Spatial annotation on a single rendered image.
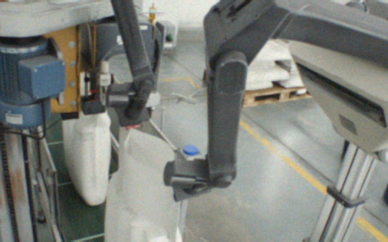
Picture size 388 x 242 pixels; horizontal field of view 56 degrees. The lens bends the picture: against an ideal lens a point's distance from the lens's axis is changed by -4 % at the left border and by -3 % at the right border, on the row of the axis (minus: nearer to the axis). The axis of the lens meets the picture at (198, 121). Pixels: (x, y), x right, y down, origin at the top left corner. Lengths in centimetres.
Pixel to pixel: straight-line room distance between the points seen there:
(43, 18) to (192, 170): 54
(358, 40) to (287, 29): 11
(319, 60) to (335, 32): 50
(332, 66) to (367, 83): 11
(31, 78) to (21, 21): 14
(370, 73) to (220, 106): 45
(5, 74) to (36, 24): 16
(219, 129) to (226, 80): 18
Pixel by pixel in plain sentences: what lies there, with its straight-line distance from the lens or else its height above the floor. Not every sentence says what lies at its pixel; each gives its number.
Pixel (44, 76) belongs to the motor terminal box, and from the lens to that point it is 102.
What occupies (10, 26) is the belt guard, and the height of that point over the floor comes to 139.
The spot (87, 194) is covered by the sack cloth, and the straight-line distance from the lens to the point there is 192.
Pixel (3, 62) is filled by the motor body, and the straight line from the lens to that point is 109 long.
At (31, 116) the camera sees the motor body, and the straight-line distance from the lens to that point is 113.
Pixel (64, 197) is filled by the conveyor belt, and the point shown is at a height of 38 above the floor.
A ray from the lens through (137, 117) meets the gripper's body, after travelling 121.
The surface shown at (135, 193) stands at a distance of 118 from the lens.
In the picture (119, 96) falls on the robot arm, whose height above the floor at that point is 118.
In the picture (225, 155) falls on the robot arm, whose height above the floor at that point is 126.
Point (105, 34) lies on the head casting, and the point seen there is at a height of 130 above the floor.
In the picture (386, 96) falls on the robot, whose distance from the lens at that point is 90.
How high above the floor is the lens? 165
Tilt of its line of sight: 27 degrees down
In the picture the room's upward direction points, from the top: 8 degrees clockwise
